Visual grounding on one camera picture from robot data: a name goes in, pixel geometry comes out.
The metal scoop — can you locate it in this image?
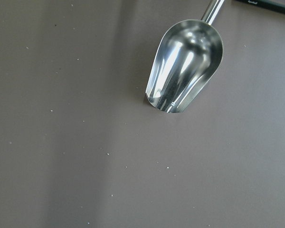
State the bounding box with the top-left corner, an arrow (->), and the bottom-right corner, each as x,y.
145,0 -> 224,113

